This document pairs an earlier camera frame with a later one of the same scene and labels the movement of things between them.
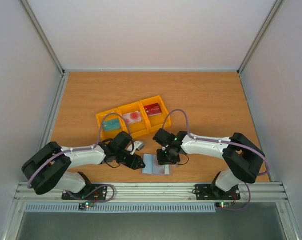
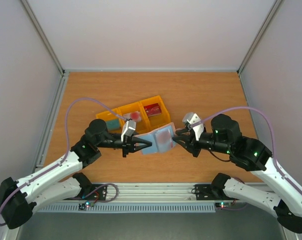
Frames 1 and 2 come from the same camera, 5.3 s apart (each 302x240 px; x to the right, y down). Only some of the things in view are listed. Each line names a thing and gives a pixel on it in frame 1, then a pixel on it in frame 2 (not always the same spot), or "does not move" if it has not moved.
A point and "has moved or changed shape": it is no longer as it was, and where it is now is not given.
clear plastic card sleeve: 151,167 → 161,139
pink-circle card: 161,169 has moved or changed shape
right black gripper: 167,157 → 194,144
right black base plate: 208,192 does not move
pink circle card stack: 133,117 does not move
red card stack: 152,109 does not move
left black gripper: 134,163 → 131,142
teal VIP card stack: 111,125 does not move
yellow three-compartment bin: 137,119 does not move
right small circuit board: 223,204 does not move
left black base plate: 91,192 does not move
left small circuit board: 84,206 does not move
